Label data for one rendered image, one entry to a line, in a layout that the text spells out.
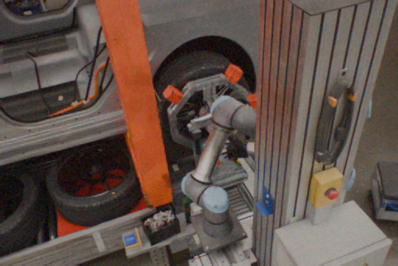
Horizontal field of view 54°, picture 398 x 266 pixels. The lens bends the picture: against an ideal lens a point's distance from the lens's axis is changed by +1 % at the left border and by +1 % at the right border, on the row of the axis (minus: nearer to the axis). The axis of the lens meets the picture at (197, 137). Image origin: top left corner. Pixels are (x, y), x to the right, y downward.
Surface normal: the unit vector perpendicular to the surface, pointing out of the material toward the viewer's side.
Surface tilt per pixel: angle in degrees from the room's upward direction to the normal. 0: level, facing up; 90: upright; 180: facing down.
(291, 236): 0
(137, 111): 90
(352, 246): 0
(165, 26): 90
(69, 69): 50
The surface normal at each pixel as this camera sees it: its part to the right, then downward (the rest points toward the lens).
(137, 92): 0.35, 0.60
